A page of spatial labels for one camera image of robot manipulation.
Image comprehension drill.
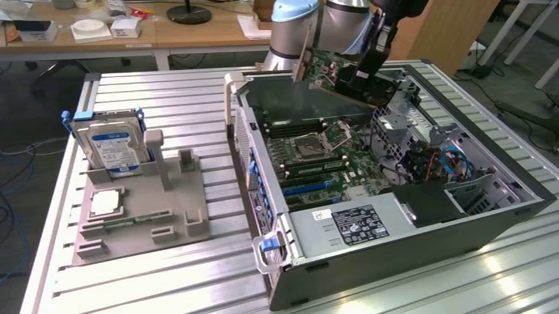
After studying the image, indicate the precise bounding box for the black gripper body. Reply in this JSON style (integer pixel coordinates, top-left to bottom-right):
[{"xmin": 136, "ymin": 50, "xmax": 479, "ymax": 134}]
[{"xmin": 370, "ymin": 0, "xmax": 433, "ymax": 24}]

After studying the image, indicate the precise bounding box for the green graphics card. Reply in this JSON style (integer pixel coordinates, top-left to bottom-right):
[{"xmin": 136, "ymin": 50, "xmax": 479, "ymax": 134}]
[{"xmin": 291, "ymin": 27, "xmax": 402, "ymax": 107}]

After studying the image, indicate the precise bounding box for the wooden cabinet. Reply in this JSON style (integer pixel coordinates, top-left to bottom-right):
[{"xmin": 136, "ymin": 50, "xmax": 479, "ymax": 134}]
[{"xmin": 388, "ymin": 0, "xmax": 502, "ymax": 78}]

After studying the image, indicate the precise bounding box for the silver disk bay cage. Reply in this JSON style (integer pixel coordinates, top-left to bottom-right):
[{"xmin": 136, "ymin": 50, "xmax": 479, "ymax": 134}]
[{"xmin": 371, "ymin": 96, "xmax": 438, "ymax": 164}]

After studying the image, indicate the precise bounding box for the metal socket cover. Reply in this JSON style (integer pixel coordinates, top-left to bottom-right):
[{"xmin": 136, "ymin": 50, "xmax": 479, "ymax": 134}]
[{"xmin": 320, "ymin": 120, "xmax": 352, "ymax": 148}]

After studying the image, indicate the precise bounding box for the CPU socket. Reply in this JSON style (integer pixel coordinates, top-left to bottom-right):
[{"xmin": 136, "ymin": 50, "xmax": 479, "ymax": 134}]
[{"xmin": 290, "ymin": 133, "xmax": 328, "ymax": 162}]

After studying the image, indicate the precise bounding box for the white paper stack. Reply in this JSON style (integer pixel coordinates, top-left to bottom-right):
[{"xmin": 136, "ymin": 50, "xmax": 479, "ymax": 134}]
[{"xmin": 236, "ymin": 14, "xmax": 272, "ymax": 40}]

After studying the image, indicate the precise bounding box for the brown cardboard box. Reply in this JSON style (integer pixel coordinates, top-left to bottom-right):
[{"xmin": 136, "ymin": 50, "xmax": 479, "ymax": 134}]
[{"xmin": 252, "ymin": 0, "xmax": 276, "ymax": 22}]

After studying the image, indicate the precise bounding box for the green motherboard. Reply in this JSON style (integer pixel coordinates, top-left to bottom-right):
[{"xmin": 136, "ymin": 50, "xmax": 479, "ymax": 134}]
[{"xmin": 262, "ymin": 116, "xmax": 394, "ymax": 210}]

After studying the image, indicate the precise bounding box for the installed RAM stick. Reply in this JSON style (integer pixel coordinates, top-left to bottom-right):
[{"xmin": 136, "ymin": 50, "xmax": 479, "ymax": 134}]
[{"xmin": 286, "ymin": 160, "xmax": 346, "ymax": 175}]

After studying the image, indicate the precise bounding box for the black floor stand foot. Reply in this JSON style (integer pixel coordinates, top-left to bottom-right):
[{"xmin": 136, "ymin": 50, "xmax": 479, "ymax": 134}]
[{"xmin": 495, "ymin": 99, "xmax": 559, "ymax": 132}]

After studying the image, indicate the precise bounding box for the black expansion slot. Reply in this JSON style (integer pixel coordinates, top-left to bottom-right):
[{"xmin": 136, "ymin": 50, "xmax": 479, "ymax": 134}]
[{"xmin": 279, "ymin": 175, "xmax": 327, "ymax": 189}]

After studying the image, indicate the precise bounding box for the blue expansion slot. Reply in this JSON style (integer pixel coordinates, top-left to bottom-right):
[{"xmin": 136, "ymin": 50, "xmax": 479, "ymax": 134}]
[{"xmin": 282, "ymin": 182, "xmax": 330, "ymax": 196}]

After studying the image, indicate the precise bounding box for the black round lamp base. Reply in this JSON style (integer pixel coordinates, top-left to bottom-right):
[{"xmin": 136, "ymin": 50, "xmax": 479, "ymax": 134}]
[{"xmin": 167, "ymin": 0, "xmax": 214, "ymax": 25}]

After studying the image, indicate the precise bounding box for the grey power supply unit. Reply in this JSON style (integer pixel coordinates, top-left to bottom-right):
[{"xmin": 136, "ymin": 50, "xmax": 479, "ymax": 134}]
[{"xmin": 279, "ymin": 192, "xmax": 414, "ymax": 259}]

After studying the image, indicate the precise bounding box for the small white labelled box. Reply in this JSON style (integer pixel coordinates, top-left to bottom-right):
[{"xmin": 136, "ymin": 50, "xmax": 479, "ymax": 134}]
[{"xmin": 110, "ymin": 18, "xmax": 143, "ymax": 39}]

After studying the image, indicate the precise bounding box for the open black PC case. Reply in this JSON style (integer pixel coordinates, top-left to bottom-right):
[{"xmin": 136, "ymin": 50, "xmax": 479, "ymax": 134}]
[{"xmin": 223, "ymin": 63, "xmax": 558, "ymax": 311}]

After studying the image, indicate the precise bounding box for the hard disk with blue caddy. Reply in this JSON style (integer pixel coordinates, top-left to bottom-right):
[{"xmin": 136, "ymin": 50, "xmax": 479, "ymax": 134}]
[{"xmin": 60, "ymin": 106, "xmax": 146, "ymax": 179}]

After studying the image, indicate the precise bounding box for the white round-topped block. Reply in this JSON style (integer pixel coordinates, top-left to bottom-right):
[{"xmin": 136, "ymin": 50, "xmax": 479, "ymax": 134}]
[{"xmin": 70, "ymin": 18, "xmax": 114, "ymax": 43}]

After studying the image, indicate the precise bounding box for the grey parts rack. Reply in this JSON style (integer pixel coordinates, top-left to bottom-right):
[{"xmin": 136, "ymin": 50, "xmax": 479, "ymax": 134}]
[{"xmin": 72, "ymin": 129, "xmax": 214, "ymax": 268}]

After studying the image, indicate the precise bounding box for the silver CPU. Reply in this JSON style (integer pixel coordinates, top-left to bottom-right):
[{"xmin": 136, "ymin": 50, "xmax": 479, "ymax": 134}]
[{"xmin": 90, "ymin": 189, "xmax": 126, "ymax": 217}]

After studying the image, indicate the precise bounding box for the green RAM stick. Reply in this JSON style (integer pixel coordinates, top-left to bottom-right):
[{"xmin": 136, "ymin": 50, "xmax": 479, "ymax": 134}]
[{"xmin": 104, "ymin": 214, "xmax": 152, "ymax": 229}]

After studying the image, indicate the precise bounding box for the wooden desk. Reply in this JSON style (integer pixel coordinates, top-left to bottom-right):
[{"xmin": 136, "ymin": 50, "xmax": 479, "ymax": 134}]
[{"xmin": 0, "ymin": 0, "xmax": 394, "ymax": 71}]

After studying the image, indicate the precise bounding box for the white box with black lid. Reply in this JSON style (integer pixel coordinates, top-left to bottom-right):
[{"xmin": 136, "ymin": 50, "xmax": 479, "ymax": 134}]
[{"xmin": 18, "ymin": 20, "xmax": 59, "ymax": 43}]

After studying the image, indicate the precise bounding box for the white table frame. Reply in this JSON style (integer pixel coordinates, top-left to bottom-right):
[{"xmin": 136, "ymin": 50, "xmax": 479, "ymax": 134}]
[{"xmin": 478, "ymin": 0, "xmax": 559, "ymax": 89}]

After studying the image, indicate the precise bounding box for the black wire connector bundle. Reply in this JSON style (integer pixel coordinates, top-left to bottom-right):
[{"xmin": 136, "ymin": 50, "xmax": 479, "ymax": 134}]
[{"xmin": 399, "ymin": 150, "xmax": 438, "ymax": 184}]

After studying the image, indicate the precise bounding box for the red wire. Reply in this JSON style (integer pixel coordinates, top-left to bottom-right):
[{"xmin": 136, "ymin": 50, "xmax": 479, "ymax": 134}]
[{"xmin": 426, "ymin": 150, "xmax": 443, "ymax": 178}]

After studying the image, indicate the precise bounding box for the blue wire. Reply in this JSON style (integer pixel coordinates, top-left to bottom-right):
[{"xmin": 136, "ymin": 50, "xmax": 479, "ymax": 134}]
[{"xmin": 441, "ymin": 147, "xmax": 475, "ymax": 179}]

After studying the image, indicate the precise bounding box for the grey front bay bracket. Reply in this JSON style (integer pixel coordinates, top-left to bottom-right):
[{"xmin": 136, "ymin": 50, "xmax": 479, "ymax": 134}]
[{"xmin": 443, "ymin": 173, "xmax": 522, "ymax": 217}]

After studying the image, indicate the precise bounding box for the blue floor cable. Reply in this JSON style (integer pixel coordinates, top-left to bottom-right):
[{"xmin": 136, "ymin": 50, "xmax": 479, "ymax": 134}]
[{"xmin": 0, "ymin": 153, "xmax": 36, "ymax": 283}]

